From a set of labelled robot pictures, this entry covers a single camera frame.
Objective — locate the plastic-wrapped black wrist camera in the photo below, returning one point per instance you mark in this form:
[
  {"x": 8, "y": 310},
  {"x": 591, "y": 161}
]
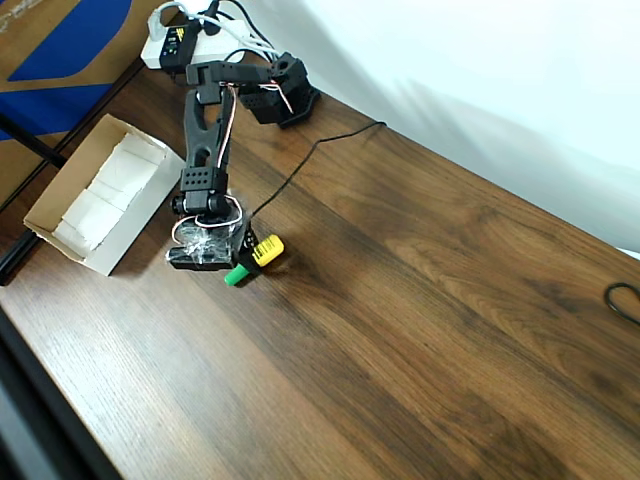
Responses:
[{"x": 200, "y": 257}]

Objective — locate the yellow plastic cylinder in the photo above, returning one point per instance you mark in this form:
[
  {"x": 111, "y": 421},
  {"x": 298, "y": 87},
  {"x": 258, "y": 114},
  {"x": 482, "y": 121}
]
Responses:
[{"x": 270, "y": 247}]

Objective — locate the white paper padding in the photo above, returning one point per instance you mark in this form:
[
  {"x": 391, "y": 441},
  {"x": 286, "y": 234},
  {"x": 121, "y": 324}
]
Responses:
[{"x": 100, "y": 200}]

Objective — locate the black stand base bar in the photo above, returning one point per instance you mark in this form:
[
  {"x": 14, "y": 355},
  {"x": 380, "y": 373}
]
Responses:
[{"x": 17, "y": 260}]

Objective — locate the black power plug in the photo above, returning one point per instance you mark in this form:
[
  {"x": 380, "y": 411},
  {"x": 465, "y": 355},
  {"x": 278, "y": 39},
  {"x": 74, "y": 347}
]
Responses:
[{"x": 212, "y": 20}]

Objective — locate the white power strip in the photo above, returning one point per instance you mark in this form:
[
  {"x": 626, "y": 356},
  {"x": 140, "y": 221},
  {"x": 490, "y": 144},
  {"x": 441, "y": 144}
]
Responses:
[{"x": 215, "y": 47}]

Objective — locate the large brown blue-printed carton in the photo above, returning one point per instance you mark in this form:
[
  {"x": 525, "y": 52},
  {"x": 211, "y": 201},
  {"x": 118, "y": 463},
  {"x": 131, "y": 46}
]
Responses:
[{"x": 50, "y": 40}]

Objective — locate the black power adapter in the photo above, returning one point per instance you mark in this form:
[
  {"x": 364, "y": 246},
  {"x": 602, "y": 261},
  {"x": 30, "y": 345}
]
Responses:
[{"x": 177, "y": 47}]

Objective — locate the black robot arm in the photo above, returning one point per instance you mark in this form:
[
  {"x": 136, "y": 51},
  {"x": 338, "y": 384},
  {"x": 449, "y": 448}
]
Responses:
[{"x": 200, "y": 130}]

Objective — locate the white cardboard box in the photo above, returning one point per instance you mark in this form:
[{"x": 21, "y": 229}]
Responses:
[{"x": 150, "y": 210}]

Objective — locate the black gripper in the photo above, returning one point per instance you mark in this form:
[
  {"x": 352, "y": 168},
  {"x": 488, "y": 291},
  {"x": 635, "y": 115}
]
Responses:
[{"x": 247, "y": 243}]

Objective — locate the black stand pole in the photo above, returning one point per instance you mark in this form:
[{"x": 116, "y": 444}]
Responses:
[{"x": 35, "y": 142}]

